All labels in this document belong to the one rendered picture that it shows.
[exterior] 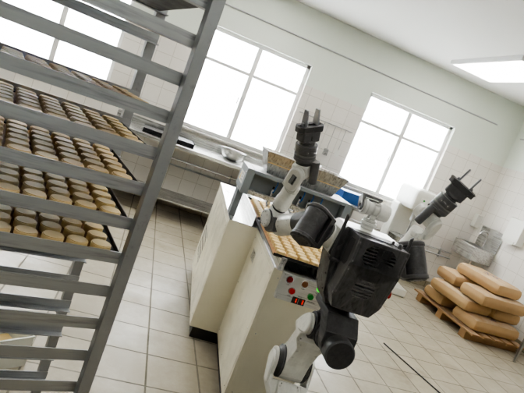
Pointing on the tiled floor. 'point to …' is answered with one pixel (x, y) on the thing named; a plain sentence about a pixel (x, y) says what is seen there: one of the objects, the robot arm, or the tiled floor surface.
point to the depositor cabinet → (218, 264)
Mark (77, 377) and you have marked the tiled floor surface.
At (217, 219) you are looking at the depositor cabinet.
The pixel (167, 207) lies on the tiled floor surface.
